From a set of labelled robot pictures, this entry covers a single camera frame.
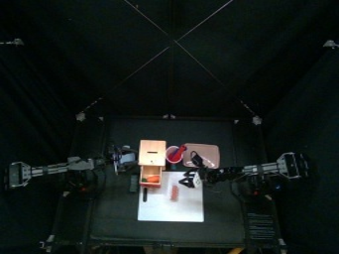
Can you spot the red toy spatula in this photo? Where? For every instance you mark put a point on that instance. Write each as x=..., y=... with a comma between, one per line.
x=179, y=151

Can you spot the wooden box cabinet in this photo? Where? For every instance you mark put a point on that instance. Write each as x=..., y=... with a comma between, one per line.
x=153, y=152

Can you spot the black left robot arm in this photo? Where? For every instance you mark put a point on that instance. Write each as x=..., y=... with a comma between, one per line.
x=53, y=169

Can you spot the metal frame bracket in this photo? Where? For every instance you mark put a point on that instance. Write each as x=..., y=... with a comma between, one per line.
x=169, y=116
x=17, y=42
x=257, y=120
x=330, y=43
x=81, y=116

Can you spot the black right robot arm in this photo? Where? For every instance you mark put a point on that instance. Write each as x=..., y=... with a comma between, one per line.
x=265, y=169

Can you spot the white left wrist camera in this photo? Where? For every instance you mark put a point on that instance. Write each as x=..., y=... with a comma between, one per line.
x=129, y=157

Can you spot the pink cup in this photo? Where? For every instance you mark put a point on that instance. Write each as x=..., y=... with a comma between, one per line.
x=174, y=156

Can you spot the pink plastic tray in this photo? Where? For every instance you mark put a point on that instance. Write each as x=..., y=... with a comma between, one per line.
x=207, y=152

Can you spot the orange toy carrot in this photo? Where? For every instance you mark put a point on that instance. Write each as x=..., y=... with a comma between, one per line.
x=153, y=179

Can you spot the white cutting board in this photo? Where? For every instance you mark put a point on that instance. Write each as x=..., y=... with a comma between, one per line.
x=177, y=210

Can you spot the black toy utensil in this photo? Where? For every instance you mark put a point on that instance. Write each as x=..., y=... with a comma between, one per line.
x=197, y=158

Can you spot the red toy bacon strip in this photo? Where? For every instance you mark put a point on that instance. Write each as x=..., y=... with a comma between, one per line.
x=175, y=192

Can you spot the wooden drawer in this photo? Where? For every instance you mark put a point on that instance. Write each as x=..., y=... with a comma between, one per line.
x=150, y=176

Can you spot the white text label plate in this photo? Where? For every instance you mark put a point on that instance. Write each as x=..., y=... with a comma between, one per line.
x=261, y=228

